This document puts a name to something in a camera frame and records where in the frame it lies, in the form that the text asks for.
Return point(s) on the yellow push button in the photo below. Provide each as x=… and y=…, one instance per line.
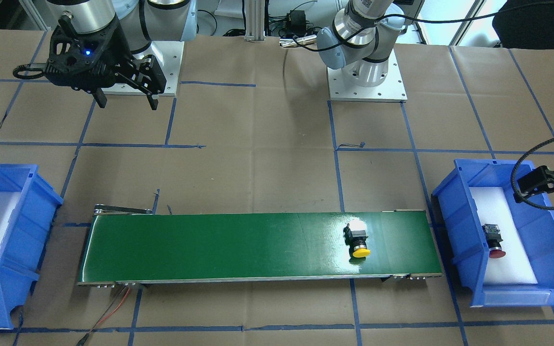
x=355, y=235

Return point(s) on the aluminium profile post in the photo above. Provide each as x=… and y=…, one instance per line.
x=254, y=16

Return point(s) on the blue plastic bin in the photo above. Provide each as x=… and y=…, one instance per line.
x=28, y=230
x=470, y=251

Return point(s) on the red push button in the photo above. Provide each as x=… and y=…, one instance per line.
x=493, y=238

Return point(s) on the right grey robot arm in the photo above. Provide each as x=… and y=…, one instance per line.
x=143, y=22

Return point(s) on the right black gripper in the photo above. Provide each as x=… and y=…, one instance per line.
x=115, y=54

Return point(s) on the green conveyor belt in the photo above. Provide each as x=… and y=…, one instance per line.
x=211, y=248

